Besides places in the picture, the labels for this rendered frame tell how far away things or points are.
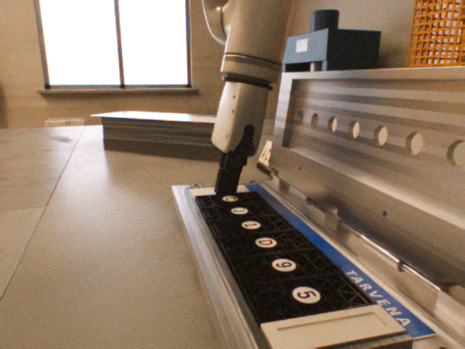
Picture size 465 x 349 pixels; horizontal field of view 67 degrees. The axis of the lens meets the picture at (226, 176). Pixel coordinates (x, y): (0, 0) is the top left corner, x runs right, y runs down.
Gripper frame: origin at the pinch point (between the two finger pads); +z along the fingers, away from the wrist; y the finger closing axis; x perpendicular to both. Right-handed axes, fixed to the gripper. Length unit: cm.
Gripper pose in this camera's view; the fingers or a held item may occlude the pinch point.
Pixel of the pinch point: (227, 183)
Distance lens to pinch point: 54.4
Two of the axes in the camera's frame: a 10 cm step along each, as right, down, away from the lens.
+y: 2.4, 2.6, -9.3
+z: -2.0, 9.6, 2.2
